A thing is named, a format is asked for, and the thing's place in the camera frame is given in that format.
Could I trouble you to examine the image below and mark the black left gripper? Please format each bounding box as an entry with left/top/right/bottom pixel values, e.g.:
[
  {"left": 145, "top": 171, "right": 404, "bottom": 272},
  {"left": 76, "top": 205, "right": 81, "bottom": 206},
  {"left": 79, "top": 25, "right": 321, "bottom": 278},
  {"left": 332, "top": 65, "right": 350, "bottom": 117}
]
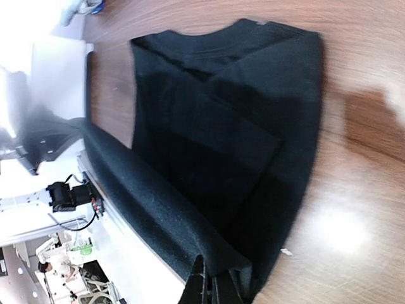
[{"left": 1, "top": 117, "right": 91, "bottom": 175}]

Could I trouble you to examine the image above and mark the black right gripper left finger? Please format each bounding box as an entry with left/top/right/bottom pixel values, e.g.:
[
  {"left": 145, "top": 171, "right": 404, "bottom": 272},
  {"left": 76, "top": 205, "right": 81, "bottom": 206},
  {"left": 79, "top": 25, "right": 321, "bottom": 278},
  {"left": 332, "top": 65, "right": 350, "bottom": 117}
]
[{"left": 178, "top": 255, "right": 215, "bottom": 304}]

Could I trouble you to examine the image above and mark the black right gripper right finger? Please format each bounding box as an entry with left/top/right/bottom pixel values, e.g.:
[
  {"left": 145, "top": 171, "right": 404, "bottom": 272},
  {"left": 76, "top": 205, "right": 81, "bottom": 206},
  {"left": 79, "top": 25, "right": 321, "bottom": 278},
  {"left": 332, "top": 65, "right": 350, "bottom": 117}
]
[{"left": 213, "top": 270, "right": 243, "bottom": 304}]

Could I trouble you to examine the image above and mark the light blue denim skirt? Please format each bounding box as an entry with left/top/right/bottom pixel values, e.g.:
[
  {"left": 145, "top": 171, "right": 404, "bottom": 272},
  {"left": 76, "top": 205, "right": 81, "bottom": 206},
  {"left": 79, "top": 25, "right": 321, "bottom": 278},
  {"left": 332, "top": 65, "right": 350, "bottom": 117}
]
[{"left": 60, "top": 0, "right": 106, "bottom": 27}]

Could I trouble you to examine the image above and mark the black garment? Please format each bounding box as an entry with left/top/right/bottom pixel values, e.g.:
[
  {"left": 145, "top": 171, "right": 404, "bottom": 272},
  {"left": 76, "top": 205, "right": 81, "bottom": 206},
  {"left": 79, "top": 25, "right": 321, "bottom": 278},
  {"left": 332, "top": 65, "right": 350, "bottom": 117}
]
[{"left": 83, "top": 19, "right": 323, "bottom": 303}]

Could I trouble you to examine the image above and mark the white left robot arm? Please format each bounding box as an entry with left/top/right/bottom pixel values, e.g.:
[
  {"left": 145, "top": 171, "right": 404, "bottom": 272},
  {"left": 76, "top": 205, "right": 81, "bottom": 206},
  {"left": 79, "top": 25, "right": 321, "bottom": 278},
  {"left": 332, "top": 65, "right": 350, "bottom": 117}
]
[{"left": 1, "top": 117, "right": 91, "bottom": 212}]

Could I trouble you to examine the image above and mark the white plastic laundry bin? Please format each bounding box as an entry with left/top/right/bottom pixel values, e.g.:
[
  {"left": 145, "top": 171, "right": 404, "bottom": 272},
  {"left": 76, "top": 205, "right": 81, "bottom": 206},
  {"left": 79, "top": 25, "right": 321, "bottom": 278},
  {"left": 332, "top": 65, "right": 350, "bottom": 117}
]
[{"left": 30, "top": 36, "right": 94, "bottom": 119}]

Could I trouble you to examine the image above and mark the front aluminium rail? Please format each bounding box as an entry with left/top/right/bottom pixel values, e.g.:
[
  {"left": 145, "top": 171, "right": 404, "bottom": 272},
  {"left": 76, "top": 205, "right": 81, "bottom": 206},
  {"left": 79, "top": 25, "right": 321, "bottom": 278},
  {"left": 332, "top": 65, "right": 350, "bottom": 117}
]
[{"left": 78, "top": 151, "right": 184, "bottom": 303}]

